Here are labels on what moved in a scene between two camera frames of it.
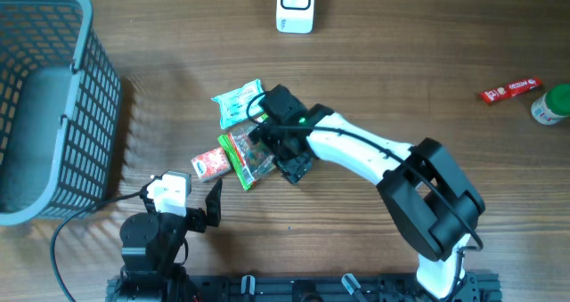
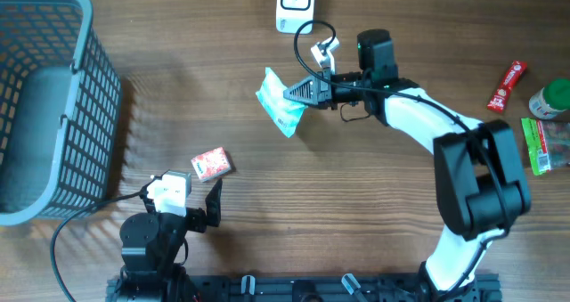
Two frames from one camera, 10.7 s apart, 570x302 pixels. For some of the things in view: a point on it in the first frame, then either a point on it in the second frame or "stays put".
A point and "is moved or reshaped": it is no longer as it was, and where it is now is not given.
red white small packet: (211, 164) stays put
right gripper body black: (289, 163) -> (346, 85)
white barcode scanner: (296, 6) stays put
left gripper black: (197, 220) stays put
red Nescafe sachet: (509, 89) is moved or reshaped
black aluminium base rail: (363, 288) stays put
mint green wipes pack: (242, 105) is moved or reshaped
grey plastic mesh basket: (60, 105) stays put
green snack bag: (246, 159) -> (548, 143)
